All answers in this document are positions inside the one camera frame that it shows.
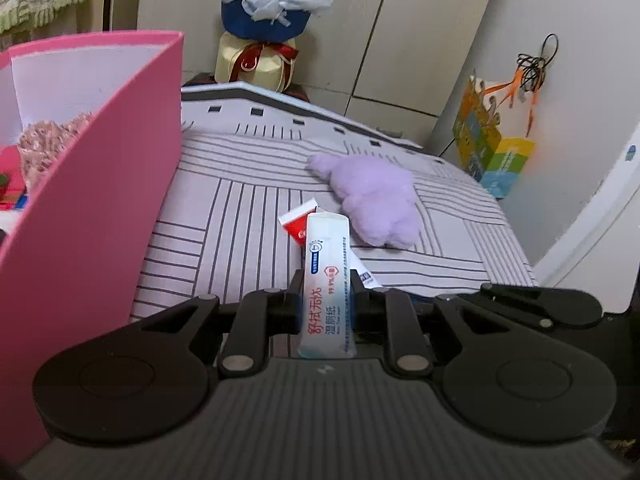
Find colourful paper gift bag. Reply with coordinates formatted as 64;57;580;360
452;71;539;199

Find black hanging cords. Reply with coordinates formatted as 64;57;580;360
516;33;560;92

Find red and white sachet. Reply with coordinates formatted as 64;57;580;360
278;198;384;291

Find white wardrobe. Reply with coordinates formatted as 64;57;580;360
137;0;502;157

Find pink knitted item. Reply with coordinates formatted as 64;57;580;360
17;112;97;189

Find white wet wipe packet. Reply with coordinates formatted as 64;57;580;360
297;211;357;360

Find blue wrapped flower bouquet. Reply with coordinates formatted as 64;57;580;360
207;0;334;92

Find white door panel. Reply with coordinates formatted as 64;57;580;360
532;120;640;314

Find striped bed sheet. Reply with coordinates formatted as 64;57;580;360
130;80;539;357

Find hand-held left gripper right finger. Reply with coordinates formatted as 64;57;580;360
347;269;497;378

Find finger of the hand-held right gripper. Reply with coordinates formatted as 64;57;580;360
479;282;603;331

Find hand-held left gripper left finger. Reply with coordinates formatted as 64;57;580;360
140;270;306;379

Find pink cardboard box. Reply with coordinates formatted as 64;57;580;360
0;30;185;467

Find purple plush toy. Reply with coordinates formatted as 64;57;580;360
305;153;421;249

